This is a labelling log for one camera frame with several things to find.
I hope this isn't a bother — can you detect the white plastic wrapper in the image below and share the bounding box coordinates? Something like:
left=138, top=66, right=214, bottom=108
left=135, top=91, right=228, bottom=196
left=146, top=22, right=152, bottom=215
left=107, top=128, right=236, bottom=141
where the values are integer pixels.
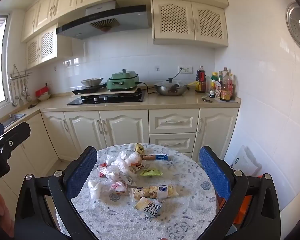
left=87, top=179, right=109, bottom=200

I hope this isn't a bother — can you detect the steel wok with lid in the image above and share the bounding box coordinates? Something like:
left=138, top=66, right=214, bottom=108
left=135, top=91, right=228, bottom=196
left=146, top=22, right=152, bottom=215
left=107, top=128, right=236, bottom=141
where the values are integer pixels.
left=154, top=78, right=199, bottom=96

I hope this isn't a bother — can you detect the small red white packet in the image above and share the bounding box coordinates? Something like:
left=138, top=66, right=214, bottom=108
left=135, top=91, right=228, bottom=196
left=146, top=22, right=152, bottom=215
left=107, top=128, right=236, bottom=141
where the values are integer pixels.
left=109, top=182, right=128, bottom=193

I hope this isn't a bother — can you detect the green electric multi cooker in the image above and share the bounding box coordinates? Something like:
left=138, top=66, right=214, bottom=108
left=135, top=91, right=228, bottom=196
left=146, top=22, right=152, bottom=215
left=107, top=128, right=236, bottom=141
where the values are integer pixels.
left=107, top=68, right=140, bottom=92

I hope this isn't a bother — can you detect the white packet with orange print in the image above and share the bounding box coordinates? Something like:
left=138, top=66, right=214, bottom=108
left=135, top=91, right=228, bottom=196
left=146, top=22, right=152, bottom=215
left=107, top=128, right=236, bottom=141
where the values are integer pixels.
left=127, top=163, right=150, bottom=174

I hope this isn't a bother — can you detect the green snack packet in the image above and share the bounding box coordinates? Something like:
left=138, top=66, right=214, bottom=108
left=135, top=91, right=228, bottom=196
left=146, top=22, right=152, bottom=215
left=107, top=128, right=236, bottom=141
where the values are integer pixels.
left=139, top=169, right=164, bottom=178

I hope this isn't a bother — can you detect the black power cable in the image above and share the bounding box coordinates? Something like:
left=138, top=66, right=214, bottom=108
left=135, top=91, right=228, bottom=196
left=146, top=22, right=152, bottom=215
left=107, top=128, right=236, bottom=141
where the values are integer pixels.
left=137, top=68, right=184, bottom=95

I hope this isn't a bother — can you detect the cream base cabinet unit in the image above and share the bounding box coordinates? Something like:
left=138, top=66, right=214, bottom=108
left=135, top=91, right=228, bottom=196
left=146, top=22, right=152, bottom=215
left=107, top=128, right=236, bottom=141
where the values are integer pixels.
left=0, top=107, right=240, bottom=188

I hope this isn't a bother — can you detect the white yellow food packet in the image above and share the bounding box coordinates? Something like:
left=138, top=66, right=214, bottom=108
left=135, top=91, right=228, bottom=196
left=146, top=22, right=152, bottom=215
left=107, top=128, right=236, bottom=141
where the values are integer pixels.
left=134, top=197, right=165, bottom=222

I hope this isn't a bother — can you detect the cluster of condiment bottles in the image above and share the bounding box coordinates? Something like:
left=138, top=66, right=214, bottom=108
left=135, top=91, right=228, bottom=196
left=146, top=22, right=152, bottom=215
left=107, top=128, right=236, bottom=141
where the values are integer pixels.
left=209, top=67, right=235, bottom=102

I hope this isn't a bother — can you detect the white paper bag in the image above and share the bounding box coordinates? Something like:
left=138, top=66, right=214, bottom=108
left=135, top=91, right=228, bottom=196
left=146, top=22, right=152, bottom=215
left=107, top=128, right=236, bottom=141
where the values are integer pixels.
left=230, top=145, right=262, bottom=178

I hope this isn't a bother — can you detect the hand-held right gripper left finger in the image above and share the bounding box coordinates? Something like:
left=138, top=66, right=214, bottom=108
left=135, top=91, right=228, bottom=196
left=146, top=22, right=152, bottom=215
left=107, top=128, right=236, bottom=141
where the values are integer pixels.
left=14, top=146, right=98, bottom=240

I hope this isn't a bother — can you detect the grey range hood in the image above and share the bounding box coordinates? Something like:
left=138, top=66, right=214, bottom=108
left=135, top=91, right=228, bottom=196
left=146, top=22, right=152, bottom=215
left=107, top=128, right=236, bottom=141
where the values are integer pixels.
left=56, top=0, right=152, bottom=40

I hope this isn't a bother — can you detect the person's left hand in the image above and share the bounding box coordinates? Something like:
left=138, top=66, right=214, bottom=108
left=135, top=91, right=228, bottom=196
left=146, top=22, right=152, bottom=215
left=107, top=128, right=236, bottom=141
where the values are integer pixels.
left=0, top=187, right=14, bottom=238

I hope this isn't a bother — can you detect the metal bowl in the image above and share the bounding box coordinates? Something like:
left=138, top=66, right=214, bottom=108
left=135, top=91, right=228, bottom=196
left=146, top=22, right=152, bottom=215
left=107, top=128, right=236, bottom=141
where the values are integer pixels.
left=80, top=77, right=104, bottom=87

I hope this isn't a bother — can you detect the utensil rack with ladles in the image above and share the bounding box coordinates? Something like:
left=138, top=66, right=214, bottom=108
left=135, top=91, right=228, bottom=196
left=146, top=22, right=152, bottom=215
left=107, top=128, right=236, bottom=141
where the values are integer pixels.
left=9, top=64, right=33, bottom=107

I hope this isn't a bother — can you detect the dark cooking oil bottle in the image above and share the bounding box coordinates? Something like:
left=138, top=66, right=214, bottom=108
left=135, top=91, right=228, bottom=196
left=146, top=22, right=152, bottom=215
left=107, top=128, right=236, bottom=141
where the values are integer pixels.
left=195, top=65, right=207, bottom=93

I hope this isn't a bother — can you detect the narrow lattice door cabinet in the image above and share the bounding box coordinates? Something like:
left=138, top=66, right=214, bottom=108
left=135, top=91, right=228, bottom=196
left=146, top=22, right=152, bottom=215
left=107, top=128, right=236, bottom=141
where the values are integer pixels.
left=25, top=24, right=58, bottom=69

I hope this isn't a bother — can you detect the wooden board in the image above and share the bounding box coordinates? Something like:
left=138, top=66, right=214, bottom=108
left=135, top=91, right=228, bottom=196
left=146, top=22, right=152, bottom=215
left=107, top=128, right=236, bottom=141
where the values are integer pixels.
left=76, top=87, right=142, bottom=97

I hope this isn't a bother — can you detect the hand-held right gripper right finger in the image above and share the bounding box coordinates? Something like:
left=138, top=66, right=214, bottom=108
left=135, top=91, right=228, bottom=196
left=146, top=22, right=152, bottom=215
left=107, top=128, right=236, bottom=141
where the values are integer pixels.
left=199, top=145, right=282, bottom=240

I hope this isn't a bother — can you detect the red box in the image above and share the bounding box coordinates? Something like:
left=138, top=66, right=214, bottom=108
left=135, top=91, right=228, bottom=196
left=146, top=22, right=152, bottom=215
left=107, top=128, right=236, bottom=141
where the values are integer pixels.
left=36, top=86, right=50, bottom=97

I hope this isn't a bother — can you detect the clear nut bar packet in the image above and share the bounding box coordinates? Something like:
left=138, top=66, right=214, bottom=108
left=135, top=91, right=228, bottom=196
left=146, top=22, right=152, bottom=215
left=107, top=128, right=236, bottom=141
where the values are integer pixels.
left=128, top=184, right=180, bottom=202

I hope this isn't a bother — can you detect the wide lattice door cabinet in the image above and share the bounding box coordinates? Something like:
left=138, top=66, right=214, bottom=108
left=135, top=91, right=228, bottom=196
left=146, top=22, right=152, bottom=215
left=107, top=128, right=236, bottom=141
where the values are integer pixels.
left=151, top=0, right=228, bottom=49

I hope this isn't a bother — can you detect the blue brown snack bar wrapper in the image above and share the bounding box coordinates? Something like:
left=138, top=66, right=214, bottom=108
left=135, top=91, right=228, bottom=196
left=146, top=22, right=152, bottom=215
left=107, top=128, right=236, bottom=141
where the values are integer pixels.
left=142, top=154, right=168, bottom=161

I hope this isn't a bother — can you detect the shallow cream drawer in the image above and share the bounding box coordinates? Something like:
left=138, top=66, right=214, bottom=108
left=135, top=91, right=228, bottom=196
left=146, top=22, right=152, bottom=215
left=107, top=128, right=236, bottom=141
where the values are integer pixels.
left=149, top=133, right=197, bottom=153

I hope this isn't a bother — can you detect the orange plastic bag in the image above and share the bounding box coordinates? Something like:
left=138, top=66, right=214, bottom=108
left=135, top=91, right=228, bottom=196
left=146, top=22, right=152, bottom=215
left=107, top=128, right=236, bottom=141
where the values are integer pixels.
left=216, top=174, right=264, bottom=225

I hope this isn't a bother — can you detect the white crumpled plastic bag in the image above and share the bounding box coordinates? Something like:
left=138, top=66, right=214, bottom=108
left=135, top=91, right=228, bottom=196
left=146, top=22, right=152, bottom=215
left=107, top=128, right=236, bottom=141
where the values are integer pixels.
left=109, top=151, right=142, bottom=173

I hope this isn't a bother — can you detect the tall cream drawer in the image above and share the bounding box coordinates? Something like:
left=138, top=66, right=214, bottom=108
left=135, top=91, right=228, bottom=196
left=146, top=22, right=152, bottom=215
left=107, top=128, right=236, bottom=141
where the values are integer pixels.
left=149, top=109, right=200, bottom=133

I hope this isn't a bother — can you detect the blue floral white tablecloth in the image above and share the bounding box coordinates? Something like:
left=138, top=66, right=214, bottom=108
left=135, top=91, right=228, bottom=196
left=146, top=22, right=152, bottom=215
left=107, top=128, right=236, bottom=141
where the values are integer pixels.
left=55, top=143, right=217, bottom=240

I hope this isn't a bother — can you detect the steel sink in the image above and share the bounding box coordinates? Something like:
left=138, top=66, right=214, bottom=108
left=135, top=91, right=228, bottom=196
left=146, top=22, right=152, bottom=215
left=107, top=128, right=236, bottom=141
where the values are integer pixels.
left=1, top=114, right=27, bottom=128

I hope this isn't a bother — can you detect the red white candy wrapper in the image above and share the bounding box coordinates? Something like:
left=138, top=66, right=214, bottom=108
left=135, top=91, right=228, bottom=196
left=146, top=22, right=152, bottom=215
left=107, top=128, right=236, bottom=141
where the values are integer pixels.
left=97, top=162, right=111, bottom=178

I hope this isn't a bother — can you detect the black glass gas stove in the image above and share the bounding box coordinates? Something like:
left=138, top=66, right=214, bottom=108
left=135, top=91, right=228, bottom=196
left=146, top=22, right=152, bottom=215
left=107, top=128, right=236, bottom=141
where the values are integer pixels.
left=66, top=90, right=146, bottom=105

